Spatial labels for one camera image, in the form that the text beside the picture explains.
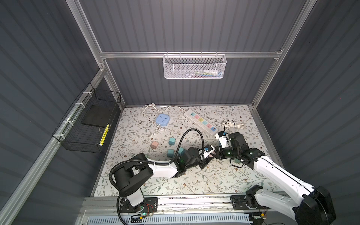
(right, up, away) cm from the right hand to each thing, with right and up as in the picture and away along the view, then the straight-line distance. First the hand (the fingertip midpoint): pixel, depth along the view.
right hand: (212, 153), depth 80 cm
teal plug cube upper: (-25, +4, +16) cm, 30 cm away
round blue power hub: (-33, +19, +29) cm, 48 cm away
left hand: (0, -1, +1) cm, 1 cm away
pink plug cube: (-37, +2, +15) cm, 40 cm away
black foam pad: (-63, +21, -4) cm, 67 cm away
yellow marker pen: (-57, +11, -10) cm, 59 cm away
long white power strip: (-2, +17, +26) cm, 31 cm away
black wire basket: (-67, +15, -7) cm, 69 cm away
